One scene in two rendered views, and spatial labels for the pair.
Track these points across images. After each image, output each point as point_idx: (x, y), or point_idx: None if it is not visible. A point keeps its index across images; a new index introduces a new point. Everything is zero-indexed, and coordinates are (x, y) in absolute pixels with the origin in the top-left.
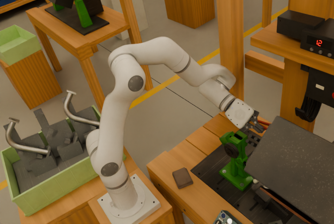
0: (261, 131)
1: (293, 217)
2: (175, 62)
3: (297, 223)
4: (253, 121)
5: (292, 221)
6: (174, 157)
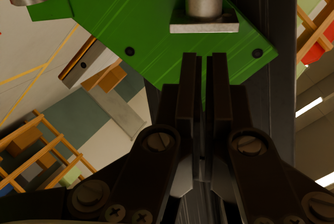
0: (201, 104)
1: (106, 49)
2: None
3: (109, 50)
4: (235, 220)
5: (102, 54)
6: None
